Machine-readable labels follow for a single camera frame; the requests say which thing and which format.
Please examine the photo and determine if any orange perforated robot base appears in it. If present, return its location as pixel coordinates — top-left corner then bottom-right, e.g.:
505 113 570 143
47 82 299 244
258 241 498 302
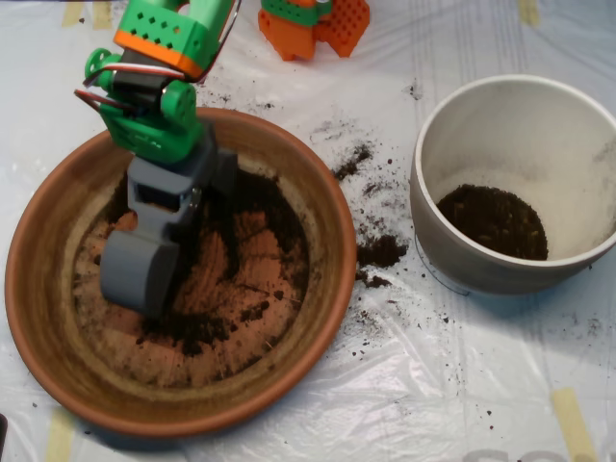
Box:
257 0 372 62

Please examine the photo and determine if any elongated spilled soil clump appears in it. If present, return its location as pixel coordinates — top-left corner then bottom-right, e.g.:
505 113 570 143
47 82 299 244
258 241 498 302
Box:
331 142 374 182

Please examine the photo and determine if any terracotta clay bowl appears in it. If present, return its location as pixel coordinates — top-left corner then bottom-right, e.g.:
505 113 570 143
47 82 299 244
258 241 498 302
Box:
4 106 358 439

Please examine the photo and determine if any large spilled soil clump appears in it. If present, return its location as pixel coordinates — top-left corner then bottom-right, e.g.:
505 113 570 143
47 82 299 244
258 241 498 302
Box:
356 234 409 267

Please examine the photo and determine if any small spilled soil clump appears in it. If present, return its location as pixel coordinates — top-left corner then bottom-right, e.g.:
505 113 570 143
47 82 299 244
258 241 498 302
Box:
355 271 392 291

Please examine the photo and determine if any white ceramic pot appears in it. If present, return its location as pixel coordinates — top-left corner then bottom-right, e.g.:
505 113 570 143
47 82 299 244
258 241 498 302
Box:
408 74 616 295

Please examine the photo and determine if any beige masking tape strip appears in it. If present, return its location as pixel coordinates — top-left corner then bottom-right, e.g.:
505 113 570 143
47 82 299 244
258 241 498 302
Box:
551 388 598 462
92 0 115 31
62 0 84 28
44 408 76 462
518 0 541 26

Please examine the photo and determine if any clear plastic sheet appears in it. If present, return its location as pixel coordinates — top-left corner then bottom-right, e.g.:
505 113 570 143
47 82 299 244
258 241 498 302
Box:
0 0 616 462

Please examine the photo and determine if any red white servo cable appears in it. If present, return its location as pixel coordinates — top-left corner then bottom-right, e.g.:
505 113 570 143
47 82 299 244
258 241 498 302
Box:
72 0 243 115

